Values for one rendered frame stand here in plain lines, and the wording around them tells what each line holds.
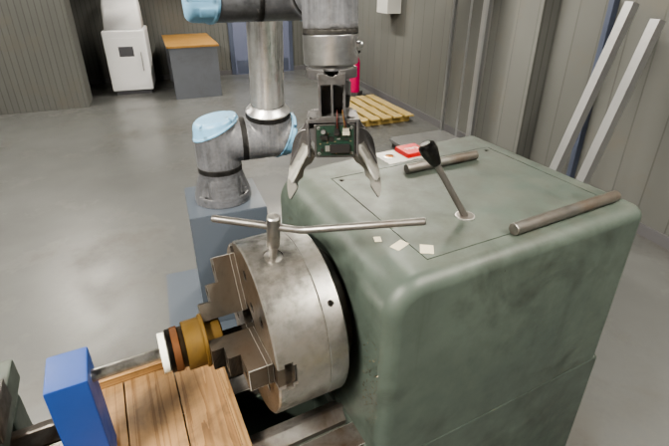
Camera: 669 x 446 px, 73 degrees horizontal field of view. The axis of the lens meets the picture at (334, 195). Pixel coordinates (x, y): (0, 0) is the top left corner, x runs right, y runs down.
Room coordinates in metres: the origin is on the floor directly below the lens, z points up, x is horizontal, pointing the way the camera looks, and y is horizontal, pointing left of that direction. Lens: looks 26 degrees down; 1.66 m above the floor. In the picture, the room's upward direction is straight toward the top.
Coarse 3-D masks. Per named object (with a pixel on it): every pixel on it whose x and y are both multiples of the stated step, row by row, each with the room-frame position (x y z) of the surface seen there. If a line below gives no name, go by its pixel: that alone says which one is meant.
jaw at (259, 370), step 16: (224, 336) 0.58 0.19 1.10; (240, 336) 0.58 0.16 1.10; (256, 336) 0.58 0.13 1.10; (224, 352) 0.56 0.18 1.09; (240, 352) 0.54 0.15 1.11; (256, 352) 0.54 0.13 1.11; (240, 368) 0.53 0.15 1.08; (256, 368) 0.51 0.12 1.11; (272, 368) 0.51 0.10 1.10; (288, 368) 0.51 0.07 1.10; (256, 384) 0.50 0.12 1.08; (288, 384) 0.51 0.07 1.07
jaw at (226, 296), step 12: (216, 264) 0.67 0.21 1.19; (228, 264) 0.68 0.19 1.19; (216, 276) 0.66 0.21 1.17; (228, 276) 0.66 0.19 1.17; (216, 288) 0.64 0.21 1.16; (228, 288) 0.65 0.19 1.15; (240, 288) 0.66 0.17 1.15; (216, 300) 0.63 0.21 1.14; (228, 300) 0.64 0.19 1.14; (240, 300) 0.64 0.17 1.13; (204, 312) 0.61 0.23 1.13; (216, 312) 0.62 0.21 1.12; (228, 312) 0.63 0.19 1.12
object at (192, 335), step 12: (180, 324) 0.59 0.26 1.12; (192, 324) 0.59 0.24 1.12; (204, 324) 0.61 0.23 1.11; (216, 324) 0.61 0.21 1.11; (168, 336) 0.57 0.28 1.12; (180, 336) 0.57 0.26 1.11; (192, 336) 0.57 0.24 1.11; (204, 336) 0.57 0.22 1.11; (216, 336) 0.59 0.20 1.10; (168, 348) 0.55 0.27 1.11; (180, 348) 0.55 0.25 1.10; (192, 348) 0.56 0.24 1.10; (204, 348) 0.56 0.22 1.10; (180, 360) 0.55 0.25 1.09; (192, 360) 0.55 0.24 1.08; (204, 360) 0.56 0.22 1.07
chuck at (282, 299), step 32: (256, 256) 0.63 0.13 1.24; (288, 256) 0.63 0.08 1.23; (256, 288) 0.57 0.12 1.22; (288, 288) 0.58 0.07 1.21; (256, 320) 0.59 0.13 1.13; (288, 320) 0.54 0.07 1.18; (320, 320) 0.55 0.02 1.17; (288, 352) 0.51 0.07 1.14; (320, 352) 0.53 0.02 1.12; (320, 384) 0.53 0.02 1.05
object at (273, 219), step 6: (270, 216) 0.62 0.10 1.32; (276, 216) 0.62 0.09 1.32; (270, 222) 0.61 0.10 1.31; (276, 222) 0.61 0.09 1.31; (270, 228) 0.61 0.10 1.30; (276, 228) 0.61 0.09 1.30; (270, 234) 0.61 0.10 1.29; (276, 234) 0.61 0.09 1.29; (270, 240) 0.61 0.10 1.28; (276, 240) 0.62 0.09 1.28; (270, 246) 0.62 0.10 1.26; (276, 246) 0.62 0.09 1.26; (270, 252) 0.62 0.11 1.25; (276, 252) 0.63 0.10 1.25; (270, 258) 0.63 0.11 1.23; (276, 258) 0.63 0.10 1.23
